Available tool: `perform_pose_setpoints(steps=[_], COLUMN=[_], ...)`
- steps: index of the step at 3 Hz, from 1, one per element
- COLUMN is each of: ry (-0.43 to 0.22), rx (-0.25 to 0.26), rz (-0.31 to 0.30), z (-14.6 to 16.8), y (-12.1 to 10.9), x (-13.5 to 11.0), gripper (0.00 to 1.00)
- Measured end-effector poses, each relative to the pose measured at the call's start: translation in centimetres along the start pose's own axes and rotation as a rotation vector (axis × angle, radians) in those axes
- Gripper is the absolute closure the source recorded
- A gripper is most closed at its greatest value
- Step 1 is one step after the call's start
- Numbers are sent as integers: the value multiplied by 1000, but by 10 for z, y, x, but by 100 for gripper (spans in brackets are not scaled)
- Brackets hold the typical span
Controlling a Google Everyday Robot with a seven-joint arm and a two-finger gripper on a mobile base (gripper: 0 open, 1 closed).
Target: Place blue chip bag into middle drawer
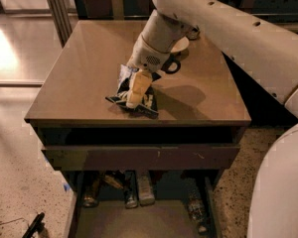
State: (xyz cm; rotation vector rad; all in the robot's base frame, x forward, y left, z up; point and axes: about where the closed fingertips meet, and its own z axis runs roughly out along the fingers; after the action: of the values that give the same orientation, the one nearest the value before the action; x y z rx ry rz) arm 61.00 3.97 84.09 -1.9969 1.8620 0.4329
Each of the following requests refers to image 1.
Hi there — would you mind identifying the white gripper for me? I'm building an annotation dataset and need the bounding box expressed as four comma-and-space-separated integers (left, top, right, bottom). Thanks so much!
117, 36, 181, 108

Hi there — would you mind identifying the blue chip bag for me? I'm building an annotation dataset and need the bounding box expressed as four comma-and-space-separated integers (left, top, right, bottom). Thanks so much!
104, 63, 163, 119

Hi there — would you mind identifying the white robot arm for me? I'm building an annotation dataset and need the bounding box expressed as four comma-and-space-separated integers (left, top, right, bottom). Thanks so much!
120, 0, 298, 238

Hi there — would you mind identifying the grey drawer cabinet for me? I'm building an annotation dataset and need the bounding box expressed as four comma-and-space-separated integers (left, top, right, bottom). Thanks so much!
25, 21, 250, 238

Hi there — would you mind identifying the brown snack bag in drawer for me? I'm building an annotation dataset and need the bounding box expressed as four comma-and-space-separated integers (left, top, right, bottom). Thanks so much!
101, 173, 123, 189

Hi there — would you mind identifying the closed top drawer front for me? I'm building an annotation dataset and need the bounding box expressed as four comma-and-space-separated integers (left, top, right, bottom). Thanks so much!
43, 144, 239, 171

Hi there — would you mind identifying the can in drawer left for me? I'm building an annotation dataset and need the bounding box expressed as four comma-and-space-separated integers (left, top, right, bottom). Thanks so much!
82, 173, 100, 208

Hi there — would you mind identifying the dark can in drawer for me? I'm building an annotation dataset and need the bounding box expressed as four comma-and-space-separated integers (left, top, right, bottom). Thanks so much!
123, 172, 138, 209

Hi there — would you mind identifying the silver can in drawer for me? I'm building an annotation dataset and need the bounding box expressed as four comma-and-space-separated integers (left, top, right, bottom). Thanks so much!
136, 171, 155, 205

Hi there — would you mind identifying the open middle drawer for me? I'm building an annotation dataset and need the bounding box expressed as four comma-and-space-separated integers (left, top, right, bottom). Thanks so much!
69, 171, 224, 238

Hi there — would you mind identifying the red soda can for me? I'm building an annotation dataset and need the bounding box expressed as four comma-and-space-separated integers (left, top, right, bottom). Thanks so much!
186, 28, 200, 41

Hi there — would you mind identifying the blue tape piece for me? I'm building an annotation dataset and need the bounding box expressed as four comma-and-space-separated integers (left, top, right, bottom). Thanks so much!
63, 182, 71, 191

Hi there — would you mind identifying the black tool on floor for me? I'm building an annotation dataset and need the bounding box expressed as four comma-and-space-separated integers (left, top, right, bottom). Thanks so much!
22, 212, 45, 238

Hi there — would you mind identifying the metal railing frame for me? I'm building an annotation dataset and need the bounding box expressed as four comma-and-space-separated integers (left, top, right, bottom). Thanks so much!
43, 0, 298, 45

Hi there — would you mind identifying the thin floor cable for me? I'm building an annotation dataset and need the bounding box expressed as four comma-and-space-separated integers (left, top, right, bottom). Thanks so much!
0, 217, 30, 227

